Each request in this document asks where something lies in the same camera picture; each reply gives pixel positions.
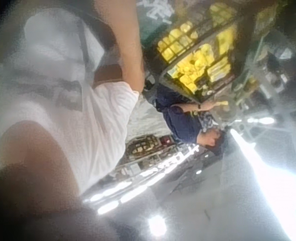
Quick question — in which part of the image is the distant shop display shelf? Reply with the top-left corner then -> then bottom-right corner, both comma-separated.
117,134 -> 175,174

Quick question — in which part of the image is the shop shelf of goods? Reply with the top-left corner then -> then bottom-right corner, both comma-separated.
213,5 -> 296,141

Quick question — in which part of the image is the wire rack of yellow goods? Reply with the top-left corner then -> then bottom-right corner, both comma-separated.
143,2 -> 251,103

